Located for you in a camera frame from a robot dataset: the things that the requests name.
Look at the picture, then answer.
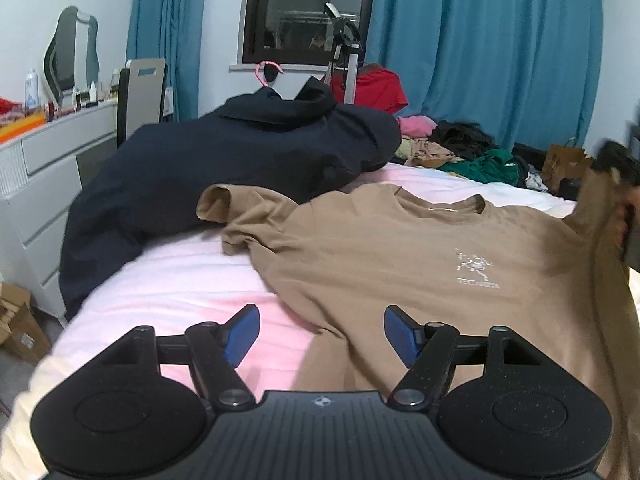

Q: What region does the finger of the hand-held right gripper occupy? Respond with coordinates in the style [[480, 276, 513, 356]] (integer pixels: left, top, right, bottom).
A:
[[595, 141, 640, 189]]

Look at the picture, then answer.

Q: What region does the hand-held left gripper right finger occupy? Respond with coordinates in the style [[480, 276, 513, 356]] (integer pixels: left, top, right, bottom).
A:
[[382, 305, 548, 409]]

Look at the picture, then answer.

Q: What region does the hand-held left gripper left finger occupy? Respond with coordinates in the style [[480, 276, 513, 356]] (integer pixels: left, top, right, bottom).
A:
[[90, 304, 262, 412]]

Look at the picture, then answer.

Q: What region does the tan t-shirt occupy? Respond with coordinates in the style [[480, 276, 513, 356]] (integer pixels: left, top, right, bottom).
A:
[[196, 165, 640, 480]]

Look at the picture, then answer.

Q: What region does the pink clothes hanger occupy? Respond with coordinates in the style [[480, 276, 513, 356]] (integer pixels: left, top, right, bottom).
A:
[[254, 60, 284, 89]]

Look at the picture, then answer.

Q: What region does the person's right hand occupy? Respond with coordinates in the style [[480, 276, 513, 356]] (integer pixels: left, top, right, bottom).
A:
[[611, 202, 630, 249]]

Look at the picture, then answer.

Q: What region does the brown paper bag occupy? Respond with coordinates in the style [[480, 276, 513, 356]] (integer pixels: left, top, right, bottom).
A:
[[542, 137, 594, 194]]

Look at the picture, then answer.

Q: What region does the bed with pink sheet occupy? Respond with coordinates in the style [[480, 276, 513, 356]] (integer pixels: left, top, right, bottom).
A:
[[0, 160, 581, 480]]

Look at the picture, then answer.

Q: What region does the green garment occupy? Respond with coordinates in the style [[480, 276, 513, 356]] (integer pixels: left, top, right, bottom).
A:
[[442, 147, 527, 187]]

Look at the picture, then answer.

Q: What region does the black garment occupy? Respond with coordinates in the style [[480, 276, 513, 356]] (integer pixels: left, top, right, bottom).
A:
[[428, 120, 509, 161]]

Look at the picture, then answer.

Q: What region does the blue curtain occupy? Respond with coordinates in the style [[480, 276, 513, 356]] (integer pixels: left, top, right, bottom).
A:
[[125, 0, 211, 123], [364, 0, 604, 155]]

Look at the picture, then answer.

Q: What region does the navy hoodie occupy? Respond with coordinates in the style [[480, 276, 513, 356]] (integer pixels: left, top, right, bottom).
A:
[[59, 77, 402, 322]]

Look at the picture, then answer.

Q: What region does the beige garment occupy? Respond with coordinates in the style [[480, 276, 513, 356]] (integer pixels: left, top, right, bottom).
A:
[[399, 137, 454, 169]]

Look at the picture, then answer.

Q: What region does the pink garment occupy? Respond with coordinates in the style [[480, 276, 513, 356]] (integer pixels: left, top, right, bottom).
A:
[[397, 115, 437, 139]]

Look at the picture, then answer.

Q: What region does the large cardboard box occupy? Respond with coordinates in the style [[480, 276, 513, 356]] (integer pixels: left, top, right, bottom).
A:
[[0, 304, 53, 366]]

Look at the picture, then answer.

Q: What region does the small cardboard box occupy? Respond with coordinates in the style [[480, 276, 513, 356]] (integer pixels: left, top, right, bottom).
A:
[[0, 282, 35, 319]]

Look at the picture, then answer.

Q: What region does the white dresser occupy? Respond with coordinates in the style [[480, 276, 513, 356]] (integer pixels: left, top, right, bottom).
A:
[[0, 100, 122, 324]]

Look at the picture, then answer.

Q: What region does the red garment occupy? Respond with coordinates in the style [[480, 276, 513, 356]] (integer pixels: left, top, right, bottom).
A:
[[330, 64, 410, 114]]

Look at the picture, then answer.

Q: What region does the grey backed chair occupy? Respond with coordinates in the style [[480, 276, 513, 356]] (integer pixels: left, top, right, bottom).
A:
[[116, 58, 168, 149]]

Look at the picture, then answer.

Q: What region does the silver garment steamer stand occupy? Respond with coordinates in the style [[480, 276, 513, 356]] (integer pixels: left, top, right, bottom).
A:
[[322, 2, 364, 106]]

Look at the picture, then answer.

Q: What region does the white ribbed container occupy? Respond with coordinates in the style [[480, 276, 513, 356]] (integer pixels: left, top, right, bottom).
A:
[[0, 140, 27, 197]]

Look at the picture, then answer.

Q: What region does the row of small cosmetic bottles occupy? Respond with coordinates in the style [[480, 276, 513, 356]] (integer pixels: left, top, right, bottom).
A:
[[45, 69, 122, 122]]

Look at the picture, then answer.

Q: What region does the orange box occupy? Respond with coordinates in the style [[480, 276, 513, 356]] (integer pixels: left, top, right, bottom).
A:
[[0, 113, 47, 141]]

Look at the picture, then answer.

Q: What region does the white spray bottle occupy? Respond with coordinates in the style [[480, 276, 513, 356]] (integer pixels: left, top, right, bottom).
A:
[[25, 68, 40, 114]]

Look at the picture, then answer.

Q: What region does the wavy vanity mirror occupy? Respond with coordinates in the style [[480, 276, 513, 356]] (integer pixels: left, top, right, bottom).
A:
[[42, 6, 100, 109]]

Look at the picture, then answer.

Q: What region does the dark framed window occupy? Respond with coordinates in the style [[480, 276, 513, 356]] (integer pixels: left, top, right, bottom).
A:
[[241, 0, 378, 67]]

